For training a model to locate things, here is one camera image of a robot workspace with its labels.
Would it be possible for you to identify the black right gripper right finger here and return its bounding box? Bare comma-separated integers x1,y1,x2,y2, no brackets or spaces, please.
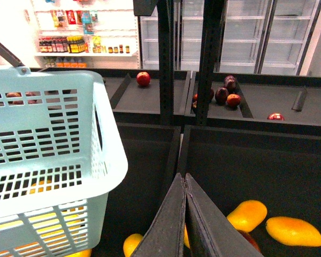
185,173,262,256

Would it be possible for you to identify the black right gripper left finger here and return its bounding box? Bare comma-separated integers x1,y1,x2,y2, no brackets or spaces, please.
132,173,186,257

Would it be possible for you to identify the light blue plastic basket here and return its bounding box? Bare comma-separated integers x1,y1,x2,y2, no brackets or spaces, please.
0,66,128,256

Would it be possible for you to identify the brown basket handle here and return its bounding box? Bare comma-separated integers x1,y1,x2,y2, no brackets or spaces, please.
0,43,24,67

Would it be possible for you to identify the red yellow mango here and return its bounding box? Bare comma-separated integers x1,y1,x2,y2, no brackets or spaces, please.
238,230,261,252

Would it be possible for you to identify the orange red apple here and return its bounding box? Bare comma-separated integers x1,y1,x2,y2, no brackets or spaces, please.
226,94,241,108

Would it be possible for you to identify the dark red apple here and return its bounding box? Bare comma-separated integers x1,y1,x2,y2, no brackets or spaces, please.
215,87,229,105
224,75,236,94

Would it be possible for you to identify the glass door refrigerator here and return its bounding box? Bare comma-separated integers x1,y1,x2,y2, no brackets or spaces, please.
137,0,321,76

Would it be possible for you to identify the white grocery shelf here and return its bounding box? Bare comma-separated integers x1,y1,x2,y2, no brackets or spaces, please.
28,1,141,69

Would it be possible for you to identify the black display shelf frame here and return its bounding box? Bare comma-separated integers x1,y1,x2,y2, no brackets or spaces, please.
29,0,321,257

